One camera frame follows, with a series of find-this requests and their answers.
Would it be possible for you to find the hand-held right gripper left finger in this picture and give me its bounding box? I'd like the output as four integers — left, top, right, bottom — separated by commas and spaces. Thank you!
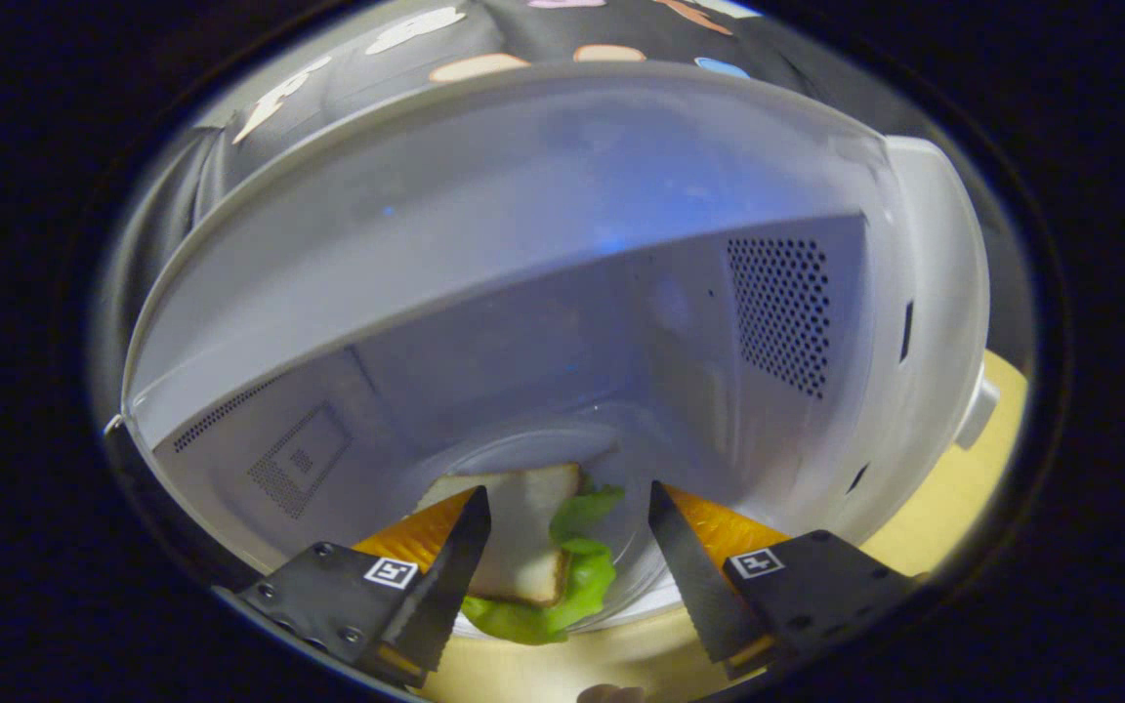
235, 485, 492, 687

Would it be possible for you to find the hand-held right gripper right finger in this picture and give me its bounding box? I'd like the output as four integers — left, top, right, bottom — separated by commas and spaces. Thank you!
648, 480, 917, 682

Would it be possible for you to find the sandwich with green lettuce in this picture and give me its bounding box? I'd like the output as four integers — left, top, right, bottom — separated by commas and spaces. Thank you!
414, 462, 627, 646

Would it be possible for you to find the white microwave oven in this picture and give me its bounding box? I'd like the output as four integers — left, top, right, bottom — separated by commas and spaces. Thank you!
104, 61, 1003, 645

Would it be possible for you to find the black backdrop cloth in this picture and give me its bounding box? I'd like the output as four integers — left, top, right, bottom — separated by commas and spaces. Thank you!
99, 0, 1037, 392

